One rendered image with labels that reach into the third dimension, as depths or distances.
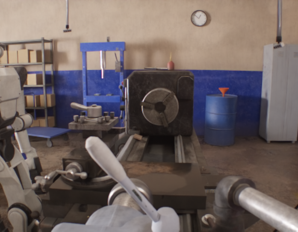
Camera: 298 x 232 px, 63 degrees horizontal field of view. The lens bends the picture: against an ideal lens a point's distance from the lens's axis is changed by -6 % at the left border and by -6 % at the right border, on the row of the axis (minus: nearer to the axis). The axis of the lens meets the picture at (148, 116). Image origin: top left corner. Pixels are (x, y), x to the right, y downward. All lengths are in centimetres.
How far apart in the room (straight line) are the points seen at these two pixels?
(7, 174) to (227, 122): 391
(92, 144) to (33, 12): 592
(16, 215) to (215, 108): 383
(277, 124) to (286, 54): 129
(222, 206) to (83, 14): 547
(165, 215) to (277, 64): 486
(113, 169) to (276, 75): 490
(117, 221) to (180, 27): 505
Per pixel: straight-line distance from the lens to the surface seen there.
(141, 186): 50
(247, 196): 26
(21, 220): 148
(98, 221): 37
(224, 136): 475
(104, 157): 25
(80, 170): 90
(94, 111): 107
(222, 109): 464
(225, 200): 28
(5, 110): 137
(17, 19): 631
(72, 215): 92
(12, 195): 149
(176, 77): 194
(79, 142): 106
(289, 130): 534
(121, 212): 38
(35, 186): 115
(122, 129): 115
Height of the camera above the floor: 134
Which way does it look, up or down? 10 degrees down
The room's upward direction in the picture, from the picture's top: straight up
